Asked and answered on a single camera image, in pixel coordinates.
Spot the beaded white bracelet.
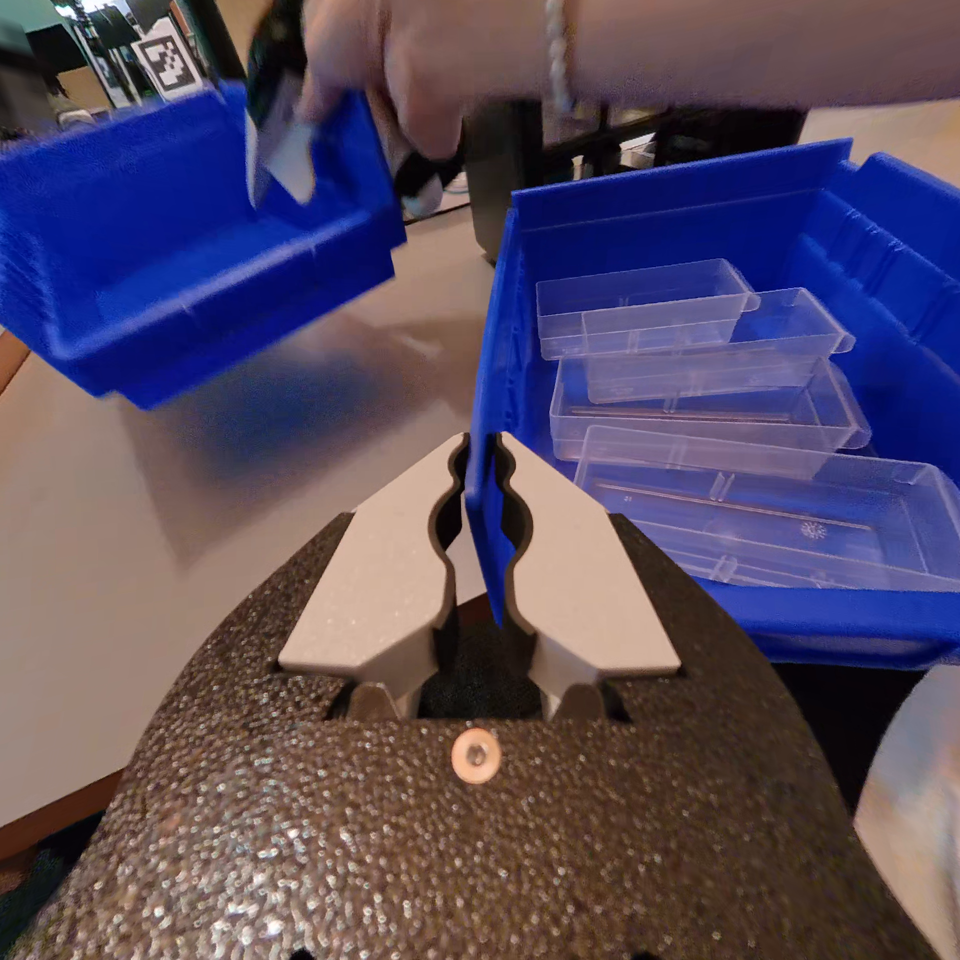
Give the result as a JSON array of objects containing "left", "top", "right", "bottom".
[{"left": 543, "top": 0, "right": 577, "bottom": 114}]

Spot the black desk post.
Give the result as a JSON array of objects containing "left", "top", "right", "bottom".
[{"left": 465, "top": 101, "right": 545, "bottom": 264}]

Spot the person's right forearm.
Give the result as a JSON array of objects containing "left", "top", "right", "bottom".
[{"left": 570, "top": 0, "right": 960, "bottom": 114}]

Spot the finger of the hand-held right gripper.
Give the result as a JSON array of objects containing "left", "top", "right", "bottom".
[
  {"left": 271, "top": 121, "right": 318, "bottom": 206},
  {"left": 246, "top": 81, "right": 299, "bottom": 213}
]

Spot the narrow clear plastic tray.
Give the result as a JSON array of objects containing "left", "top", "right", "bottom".
[{"left": 581, "top": 287, "right": 856, "bottom": 406}]

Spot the large blue plastic bin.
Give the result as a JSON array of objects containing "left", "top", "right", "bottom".
[{"left": 465, "top": 138, "right": 960, "bottom": 672}]

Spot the large clear plastic tray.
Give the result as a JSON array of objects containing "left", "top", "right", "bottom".
[{"left": 573, "top": 425, "right": 960, "bottom": 594}]

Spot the short clear plastic tray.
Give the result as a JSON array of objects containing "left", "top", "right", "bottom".
[{"left": 536, "top": 258, "right": 760, "bottom": 361}]

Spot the medium clear plastic tray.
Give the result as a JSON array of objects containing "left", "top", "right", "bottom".
[{"left": 549, "top": 352, "right": 871, "bottom": 462}]

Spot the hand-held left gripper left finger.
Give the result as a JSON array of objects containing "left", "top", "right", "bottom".
[{"left": 277, "top": 431, "right": 472, "bottom": 717}]

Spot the person's right hand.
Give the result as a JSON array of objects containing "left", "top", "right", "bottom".
[{"left": 300, "top": 0, "right": 579, "bottom": 162}]

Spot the small blue plastic bin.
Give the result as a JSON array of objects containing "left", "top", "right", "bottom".
[{"left": 0, "top": 78, "right": 410, "bottom": 412}]

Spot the black white tag board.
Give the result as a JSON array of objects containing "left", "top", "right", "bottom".
[{"left": 131, "top": 18, "right": 205, "bottom": 102}]

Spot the pale blurred cloth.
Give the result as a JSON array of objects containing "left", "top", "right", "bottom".
[{"left": 855, "top": 667, "right": 960, "bottom": 960}]

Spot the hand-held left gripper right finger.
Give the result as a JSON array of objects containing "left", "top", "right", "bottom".
[{"left": 495, "top": 429, "right": 684, "bottom": 720}]

